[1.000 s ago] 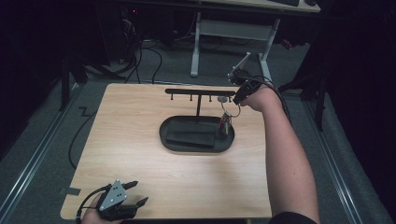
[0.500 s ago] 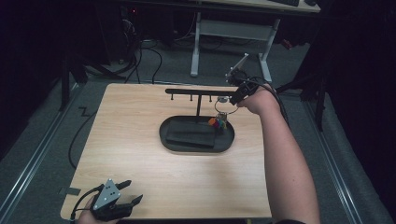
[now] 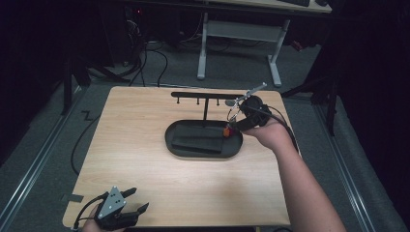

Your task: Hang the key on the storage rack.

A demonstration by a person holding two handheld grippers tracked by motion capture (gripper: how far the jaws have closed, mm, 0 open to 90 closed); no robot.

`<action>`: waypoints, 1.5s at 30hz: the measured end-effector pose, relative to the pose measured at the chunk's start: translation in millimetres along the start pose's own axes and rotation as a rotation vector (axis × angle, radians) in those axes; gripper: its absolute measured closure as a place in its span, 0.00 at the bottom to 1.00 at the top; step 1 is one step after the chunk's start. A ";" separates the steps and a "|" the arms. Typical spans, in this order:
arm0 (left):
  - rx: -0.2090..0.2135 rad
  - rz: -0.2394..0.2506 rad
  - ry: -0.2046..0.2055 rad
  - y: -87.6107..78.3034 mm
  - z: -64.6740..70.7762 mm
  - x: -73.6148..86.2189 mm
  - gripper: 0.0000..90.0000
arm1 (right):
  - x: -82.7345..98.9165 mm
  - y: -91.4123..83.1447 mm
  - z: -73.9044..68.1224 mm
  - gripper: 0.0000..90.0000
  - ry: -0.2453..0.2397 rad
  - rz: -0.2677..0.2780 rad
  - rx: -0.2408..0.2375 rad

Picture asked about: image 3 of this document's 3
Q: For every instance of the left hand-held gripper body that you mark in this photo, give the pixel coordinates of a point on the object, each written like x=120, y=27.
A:
x=111, y=204

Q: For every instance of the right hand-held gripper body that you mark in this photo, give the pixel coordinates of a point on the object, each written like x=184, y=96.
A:
x=256, y=111

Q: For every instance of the black wallet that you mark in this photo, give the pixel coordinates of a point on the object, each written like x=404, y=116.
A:
x=198, y=138

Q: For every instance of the black key holder with tray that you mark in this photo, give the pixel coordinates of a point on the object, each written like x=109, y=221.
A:
x=193, y=154

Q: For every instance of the person's left hand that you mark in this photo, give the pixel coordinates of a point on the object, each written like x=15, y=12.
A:
x=92, y=225

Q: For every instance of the person's right hand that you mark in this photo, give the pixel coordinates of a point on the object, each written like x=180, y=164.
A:
x=274, y=137

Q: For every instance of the grey round disc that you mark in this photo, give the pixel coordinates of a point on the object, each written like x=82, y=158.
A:
x=229, y=103

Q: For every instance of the grey tape strip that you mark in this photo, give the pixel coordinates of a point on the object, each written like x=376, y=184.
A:
x=72, y=197

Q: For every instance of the black metal stand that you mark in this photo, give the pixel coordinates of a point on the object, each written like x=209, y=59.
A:
x=67, y=83
x=332, y=103

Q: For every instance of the desk with grey legs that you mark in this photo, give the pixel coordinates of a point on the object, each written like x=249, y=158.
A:
x=241, y=30

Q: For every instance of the black keyboard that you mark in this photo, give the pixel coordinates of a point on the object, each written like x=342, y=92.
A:
x=295, y=2

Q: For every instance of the black computer mouse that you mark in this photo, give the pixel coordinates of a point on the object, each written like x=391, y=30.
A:
x=321, y=2

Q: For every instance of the metal floor rail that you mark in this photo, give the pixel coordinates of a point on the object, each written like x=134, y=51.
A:
x=35, y=164
x=348, y=170

